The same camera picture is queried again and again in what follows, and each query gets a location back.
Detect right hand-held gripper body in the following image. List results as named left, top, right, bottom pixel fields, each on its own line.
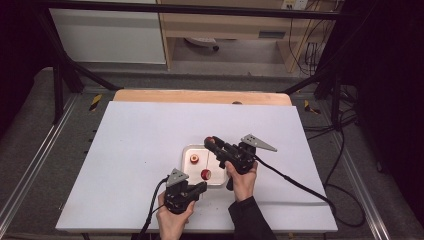
left=218, top=133, right=278, bottom=192

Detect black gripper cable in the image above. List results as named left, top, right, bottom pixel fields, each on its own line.
left=138, top=176, right=169, bottom=240
left=253, top=154, right=367, bottom=228

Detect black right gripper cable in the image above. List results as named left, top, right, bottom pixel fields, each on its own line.
left=253, top=154, right=367, bottom=228

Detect white rectangular tray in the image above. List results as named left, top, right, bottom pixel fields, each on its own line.
left=181, top=143, right=229, bottom=187

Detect white cabinet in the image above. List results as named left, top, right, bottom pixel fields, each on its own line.
left=49, top=8, right=167, bottom=65

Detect person's right hand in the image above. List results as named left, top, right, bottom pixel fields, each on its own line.
left=226, top=161, right=259, bottom=203

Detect black floor cables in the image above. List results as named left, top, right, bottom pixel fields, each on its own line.
left=303, top=84, right=359, bottom=141

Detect white power outlet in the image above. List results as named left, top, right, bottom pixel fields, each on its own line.
left=281, top=0, right=309, bottom=10

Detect person's left hand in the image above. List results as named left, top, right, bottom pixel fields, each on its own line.
left=155, top=193, right=197, bottom=240

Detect aluminium floor rail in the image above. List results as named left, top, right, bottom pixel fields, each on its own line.
left=0, top=94, right=83, bottom=219
left=333, top=131, right=392, bottom=240

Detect light wooden desk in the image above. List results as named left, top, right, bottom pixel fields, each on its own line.
left=157, top=0, right=338, bottom=73

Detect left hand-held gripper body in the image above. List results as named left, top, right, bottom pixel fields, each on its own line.
left=163, top=168, right=196, bottom=215

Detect yellow black floor tape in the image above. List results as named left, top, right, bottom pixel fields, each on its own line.
left=303, top=99, right=322, bottom=116
left=88, top=93, right=103, bottom=112

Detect wooden table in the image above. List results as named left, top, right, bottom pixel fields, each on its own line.
left=113, top=88, right=293, bottom=107

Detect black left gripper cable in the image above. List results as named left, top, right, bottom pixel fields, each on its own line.
left=138, top=176, right=169, bottom=240

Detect black hanging cables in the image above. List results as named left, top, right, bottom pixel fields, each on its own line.
left=288, top=0, right=334, bottom=77

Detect white chair base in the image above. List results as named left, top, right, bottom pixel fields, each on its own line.
left=184, top=37, right=220, bottom=52

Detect black metal frame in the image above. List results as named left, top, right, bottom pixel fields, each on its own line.
left=33, top=0, right=344, bottom=131

